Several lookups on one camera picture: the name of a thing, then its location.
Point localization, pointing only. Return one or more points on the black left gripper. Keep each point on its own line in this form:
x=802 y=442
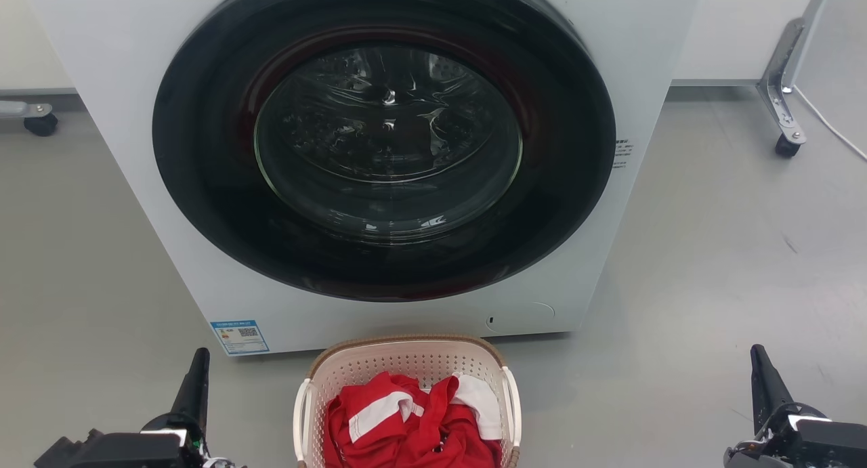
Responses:
x=129 y=451

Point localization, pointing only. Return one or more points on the short metal caster bracket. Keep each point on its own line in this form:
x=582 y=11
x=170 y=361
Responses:
x=24 y=108

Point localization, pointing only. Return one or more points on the blue energy label sticker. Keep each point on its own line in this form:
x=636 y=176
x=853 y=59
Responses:
x=240 y=336

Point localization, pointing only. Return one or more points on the beige perforated laundry basket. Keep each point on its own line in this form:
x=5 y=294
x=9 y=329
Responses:
x=406 y=356

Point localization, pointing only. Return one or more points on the white front-load washing machine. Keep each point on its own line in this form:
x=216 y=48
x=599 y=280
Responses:
x=122 y=116

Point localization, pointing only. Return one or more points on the black round washer door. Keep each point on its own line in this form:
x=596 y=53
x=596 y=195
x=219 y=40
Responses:
x=203 y=150

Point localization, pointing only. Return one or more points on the long grey metal stand leg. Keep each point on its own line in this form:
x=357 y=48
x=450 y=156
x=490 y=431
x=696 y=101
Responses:
x=779 y=75

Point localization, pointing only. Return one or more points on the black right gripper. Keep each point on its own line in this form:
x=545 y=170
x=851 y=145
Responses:
x=813 y=444

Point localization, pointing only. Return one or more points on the red and white garment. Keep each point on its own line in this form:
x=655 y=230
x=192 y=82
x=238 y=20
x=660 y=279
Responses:
x=406 y=434

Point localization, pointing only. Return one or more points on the black caster wheel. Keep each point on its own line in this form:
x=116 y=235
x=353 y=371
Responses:
x=42 y=125
x=787 y=146

